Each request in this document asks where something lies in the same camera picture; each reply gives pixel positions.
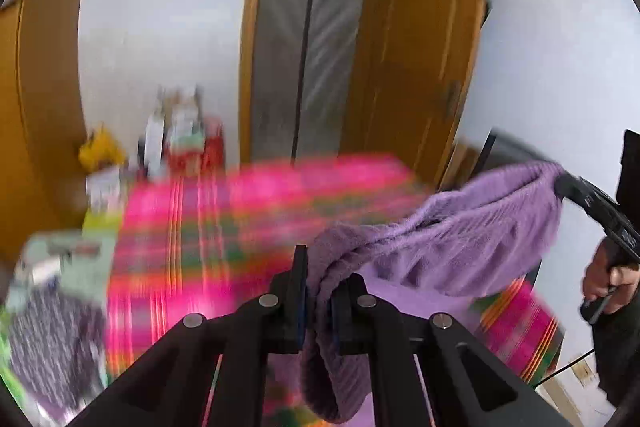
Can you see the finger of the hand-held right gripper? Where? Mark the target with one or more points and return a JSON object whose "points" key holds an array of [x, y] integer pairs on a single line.
{"points": [[570, 189]]}

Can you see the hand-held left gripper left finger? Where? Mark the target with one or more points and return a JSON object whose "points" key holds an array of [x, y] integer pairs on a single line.
{"points": [[300, 302]]}

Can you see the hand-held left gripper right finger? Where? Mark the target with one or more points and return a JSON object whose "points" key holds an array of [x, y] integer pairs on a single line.
{"points": [[337, 319]]}

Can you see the purple fleece garment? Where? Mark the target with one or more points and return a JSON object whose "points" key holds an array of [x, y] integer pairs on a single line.
{"points": [[450, 232]]}

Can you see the person's right forearm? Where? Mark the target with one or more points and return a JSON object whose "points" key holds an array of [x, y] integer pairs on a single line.
{"points": [[620, 357]]}

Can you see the person's right hand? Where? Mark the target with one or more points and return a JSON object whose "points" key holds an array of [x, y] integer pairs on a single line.
{"points": [[597, 277]]}

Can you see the black mesh office chair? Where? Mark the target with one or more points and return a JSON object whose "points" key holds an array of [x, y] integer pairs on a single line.
{"points": [[515, 152]]}

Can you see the pink plaid blanket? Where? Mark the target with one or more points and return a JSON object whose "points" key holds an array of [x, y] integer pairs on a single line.
{"points": [[225, 232]]}

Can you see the red container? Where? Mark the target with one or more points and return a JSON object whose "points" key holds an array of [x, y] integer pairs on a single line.
{"points": [[197, 157]]}

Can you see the wooden door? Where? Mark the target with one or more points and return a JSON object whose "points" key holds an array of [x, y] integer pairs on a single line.
{"points": [[415, 57]]}

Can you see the brown cardboard box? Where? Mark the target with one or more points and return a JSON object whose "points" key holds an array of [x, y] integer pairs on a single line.
{"points": [[182, 107]]}

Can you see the table with printed cover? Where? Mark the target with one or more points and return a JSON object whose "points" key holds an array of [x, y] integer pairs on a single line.
{"points": [[65, 257]]}

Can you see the clear plastic door curtain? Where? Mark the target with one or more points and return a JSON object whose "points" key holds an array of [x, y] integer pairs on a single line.
{"points": [[285, 57]]}

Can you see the dark floral folded cloth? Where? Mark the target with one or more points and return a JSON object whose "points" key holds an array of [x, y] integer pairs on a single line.
{"points": [[55, 347]]}

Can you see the yellow printed bag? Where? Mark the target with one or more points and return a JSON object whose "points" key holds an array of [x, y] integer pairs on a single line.
{"points": [[100, 149]]}

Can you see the wooden wardrobe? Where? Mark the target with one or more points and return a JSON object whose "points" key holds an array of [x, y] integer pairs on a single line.
{"points": [[45, 107]]}

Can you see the wall socket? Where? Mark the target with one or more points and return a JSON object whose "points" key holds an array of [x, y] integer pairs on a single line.
{"points": [[584, 372]]}

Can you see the wooden door frame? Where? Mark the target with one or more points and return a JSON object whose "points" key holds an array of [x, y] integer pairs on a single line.
{"points": [[246, 32]]}

